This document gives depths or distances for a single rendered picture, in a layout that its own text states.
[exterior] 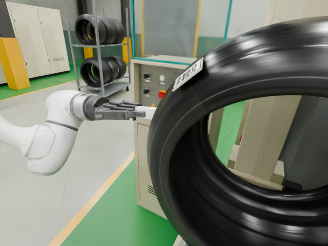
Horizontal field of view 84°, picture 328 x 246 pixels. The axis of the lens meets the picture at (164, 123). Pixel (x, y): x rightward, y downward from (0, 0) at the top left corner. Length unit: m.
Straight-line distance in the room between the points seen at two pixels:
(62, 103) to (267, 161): 0.72
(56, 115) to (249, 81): 0.56
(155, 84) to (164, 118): 0.88
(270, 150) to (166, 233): 1.19
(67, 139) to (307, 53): 0.62
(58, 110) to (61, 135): 0.08
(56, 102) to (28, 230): 1.43
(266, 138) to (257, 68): 0.46
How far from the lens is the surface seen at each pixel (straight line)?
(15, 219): 2.09
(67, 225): 1.87
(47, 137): 0.65
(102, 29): 4.03
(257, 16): 9.32
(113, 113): 0.51
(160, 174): 0.40
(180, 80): 0.31
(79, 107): 0.61
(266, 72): 0.27
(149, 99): 1.26
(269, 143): 0.72
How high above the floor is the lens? 1.42
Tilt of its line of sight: 26 degrees down
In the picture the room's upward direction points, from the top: 2 degrees clockwise
